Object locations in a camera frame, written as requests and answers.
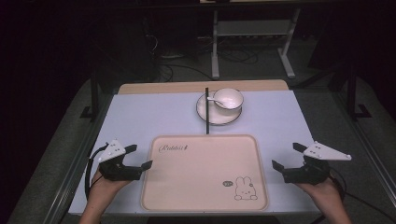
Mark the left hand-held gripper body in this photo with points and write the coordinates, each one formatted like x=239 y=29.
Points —
x=116 y=171

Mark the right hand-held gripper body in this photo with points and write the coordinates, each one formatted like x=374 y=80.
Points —
x=308 y=172

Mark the person's left hand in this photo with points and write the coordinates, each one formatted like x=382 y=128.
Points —
x=107 y=186

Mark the person's right hand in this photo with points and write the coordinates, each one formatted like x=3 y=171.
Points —
x=320 y=191

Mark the white table mat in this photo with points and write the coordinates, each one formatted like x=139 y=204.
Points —
x=149 y=115

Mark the beige tray with rabbit print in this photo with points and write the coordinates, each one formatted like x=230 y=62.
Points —
x=202 y=174

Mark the black metal stand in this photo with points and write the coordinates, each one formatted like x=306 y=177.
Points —
x=353 y=99
x=93 y=99

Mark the black chopsticks pair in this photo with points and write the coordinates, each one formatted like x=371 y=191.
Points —
x=207 y=118

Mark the white plate with dark rim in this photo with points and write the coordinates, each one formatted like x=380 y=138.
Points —
x=214 y=116

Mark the white bowl with dark rim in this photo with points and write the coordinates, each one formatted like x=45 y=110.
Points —
x=232 y=99

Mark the white ceramic spoon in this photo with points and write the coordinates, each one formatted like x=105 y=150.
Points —
x=218 y=101

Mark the white metal stand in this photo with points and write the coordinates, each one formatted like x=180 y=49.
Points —
x=214 y=56

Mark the metal frame rail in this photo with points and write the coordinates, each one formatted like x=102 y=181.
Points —
x=77 y=161
x=370 y=149

